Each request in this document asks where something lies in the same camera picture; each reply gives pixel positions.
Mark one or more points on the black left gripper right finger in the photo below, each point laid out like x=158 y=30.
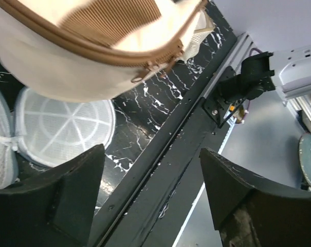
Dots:
x=250 y=210

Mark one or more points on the white mesh laundry bag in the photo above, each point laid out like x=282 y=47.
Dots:
x=50 y=132

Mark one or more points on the beige brown-trimmed laundry bag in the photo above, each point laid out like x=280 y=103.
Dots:
x=80 y=51

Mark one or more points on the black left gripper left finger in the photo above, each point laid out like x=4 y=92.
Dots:
x=53 y=208

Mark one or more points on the blue-grey ceramic plate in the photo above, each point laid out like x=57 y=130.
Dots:
x=304 y=150

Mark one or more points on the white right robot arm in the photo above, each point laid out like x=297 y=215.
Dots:
x=287 y=71

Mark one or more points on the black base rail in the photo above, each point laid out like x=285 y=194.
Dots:
x=129 y=214

